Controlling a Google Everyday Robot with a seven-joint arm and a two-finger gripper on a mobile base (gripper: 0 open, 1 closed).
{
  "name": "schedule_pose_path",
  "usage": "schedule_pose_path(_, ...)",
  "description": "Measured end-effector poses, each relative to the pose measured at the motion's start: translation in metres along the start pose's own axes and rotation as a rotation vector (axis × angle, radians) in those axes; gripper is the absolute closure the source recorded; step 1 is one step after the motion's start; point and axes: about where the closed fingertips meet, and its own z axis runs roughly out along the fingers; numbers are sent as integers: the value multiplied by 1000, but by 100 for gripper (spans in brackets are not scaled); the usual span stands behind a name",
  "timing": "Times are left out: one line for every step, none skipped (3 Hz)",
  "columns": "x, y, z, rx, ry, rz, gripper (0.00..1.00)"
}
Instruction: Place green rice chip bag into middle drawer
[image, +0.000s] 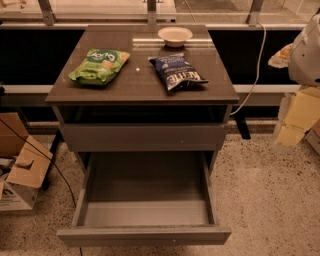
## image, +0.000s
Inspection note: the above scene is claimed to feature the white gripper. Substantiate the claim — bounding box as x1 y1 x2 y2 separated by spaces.
268 44 320 147

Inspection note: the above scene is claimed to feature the green rice chip bag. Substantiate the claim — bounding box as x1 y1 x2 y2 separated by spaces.
69 49 130 86

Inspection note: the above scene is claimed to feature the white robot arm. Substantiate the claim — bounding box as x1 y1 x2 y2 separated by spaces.
268 14 320 151

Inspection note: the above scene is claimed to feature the blue kettle chip bag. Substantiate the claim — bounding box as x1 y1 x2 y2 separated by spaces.
148 53 209 92

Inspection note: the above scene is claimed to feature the dark brown drawer cabinet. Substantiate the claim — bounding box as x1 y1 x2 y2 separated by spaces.
46 25 239 165

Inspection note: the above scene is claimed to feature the open grey lower drawer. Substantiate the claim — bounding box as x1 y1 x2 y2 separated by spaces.
57 151 231 247

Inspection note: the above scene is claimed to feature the cardboard box at right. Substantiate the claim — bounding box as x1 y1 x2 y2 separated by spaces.
306 120 320 155

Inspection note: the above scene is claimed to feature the white paper bowl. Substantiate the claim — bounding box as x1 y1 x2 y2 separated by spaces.
158 27 193 48

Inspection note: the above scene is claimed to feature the open cardboard box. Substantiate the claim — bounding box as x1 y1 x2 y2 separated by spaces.
0 113 52 211

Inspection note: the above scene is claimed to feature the white cable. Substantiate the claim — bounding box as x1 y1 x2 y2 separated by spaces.
229 22 268 117

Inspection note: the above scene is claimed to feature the black cable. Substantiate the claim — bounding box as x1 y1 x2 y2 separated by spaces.
0 118 78 208

